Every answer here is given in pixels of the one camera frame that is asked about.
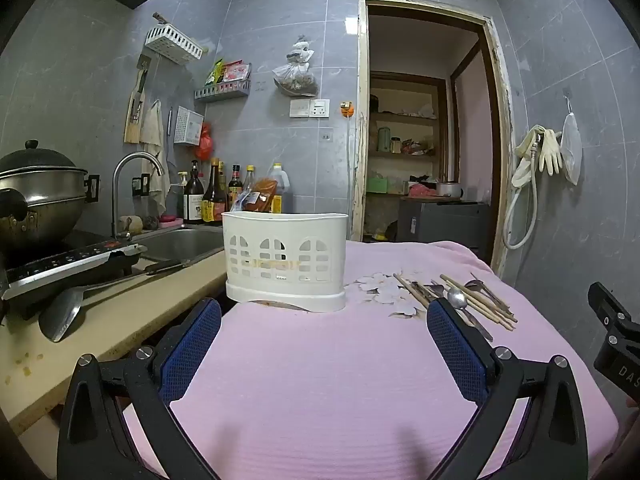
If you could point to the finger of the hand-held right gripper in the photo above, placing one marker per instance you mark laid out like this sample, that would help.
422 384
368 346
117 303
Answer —
607 307

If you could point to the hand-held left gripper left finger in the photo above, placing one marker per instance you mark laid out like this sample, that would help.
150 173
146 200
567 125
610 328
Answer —
192 345

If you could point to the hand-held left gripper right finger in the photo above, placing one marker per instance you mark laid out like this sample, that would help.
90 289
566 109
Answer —
455 345

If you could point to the bunch of wooden chopsticks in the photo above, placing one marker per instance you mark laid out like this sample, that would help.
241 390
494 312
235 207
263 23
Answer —
480 302

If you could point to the white plastic utensil holder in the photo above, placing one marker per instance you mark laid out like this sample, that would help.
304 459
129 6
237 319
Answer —
285 230

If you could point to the beige kitchen counter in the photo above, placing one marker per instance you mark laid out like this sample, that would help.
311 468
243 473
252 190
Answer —
125 320

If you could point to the steel sink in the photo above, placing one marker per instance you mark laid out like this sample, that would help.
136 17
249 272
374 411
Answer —
180 245

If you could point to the grey appliance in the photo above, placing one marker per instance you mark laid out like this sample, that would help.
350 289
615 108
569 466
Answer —
440 225

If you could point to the pink sponge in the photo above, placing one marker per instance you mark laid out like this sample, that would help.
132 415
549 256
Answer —
170 219

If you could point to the pink floral blanket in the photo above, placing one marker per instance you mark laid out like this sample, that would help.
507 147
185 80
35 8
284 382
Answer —
325 385

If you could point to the dark soy sauce bottle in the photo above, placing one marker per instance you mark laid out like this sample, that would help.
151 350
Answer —
214 200

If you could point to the black induction cooker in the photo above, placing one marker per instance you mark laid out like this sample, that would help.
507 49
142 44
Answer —
60 265

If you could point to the white cooking pot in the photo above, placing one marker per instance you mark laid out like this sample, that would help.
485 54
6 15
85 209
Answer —
447 190

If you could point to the red cloth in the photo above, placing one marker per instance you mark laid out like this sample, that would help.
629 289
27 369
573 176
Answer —
422 191

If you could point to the clear hanging plastic bag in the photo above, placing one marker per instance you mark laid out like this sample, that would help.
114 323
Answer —
571 150

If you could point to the steel faucet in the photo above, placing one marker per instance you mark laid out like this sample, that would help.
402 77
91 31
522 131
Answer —
120 185

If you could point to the green box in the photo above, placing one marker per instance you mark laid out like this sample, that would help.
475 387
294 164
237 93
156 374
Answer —
377 185

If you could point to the cooking oil jug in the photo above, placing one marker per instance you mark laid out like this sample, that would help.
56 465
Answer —
281 185

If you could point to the wooden shelf unit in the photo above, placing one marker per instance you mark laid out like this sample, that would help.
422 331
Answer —
405 157

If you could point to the red plastic bag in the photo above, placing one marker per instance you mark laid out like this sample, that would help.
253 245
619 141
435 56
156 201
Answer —
205 142

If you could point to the steel steamer pot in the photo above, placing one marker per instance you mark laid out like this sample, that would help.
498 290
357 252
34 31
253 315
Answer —
40 205

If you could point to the green jar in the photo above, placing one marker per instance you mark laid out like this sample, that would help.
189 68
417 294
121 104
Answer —
384 141

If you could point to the beige hanging cloth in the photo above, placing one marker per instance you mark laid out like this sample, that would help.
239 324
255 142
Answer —
151 130

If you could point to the wooden cutting board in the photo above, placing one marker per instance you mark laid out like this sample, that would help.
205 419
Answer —
129 132

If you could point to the dark pot lid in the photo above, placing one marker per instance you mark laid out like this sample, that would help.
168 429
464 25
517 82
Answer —
35 160

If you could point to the orange plug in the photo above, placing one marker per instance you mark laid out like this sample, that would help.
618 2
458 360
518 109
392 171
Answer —
346 109

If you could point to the hanging metal kitchen tool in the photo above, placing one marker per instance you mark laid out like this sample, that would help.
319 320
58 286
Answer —
140 90

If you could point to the green snack packet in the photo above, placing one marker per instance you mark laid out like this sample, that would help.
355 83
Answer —
215 72

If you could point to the red snack packet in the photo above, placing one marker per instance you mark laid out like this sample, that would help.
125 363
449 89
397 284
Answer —
236 72

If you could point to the hanging bag of dried goods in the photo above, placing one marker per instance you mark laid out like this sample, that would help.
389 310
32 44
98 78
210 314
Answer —
295 80

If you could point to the black wall hook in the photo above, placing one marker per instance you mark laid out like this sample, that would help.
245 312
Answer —
141 184
93 187

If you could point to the white wall box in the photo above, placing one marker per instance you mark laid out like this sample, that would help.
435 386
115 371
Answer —
187 127

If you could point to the small wall socket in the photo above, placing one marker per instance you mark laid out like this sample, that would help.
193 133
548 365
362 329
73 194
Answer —
327 135

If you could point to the worn door frame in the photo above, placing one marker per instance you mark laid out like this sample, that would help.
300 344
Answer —
362 110

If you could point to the grey wall rack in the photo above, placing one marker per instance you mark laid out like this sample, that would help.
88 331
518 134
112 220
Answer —
222 92

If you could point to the white wall switch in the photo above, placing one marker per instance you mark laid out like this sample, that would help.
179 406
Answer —
300 108

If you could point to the white wall socket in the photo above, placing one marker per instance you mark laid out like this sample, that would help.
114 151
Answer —
320 108

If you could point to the white wall basket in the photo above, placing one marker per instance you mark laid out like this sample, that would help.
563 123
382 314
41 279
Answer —
172 42

